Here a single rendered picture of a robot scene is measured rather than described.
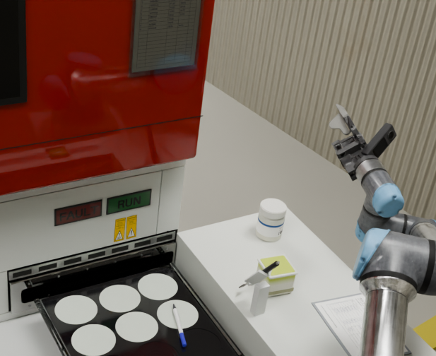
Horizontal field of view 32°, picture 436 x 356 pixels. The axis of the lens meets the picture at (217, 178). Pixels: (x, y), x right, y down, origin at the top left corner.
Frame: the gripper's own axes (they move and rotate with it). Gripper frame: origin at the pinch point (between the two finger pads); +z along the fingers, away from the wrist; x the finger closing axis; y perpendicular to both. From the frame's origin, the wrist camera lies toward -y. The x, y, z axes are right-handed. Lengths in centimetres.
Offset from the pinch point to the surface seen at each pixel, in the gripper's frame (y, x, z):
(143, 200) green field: 54, -28, -20
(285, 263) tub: 31, -7, -41
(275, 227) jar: 30.3, -1.9, -24.6
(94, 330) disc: 76, -23, -45
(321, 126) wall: 3, 146, 162
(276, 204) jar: 27.4, -4.7, -20.3
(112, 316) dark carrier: 72, -19, -41
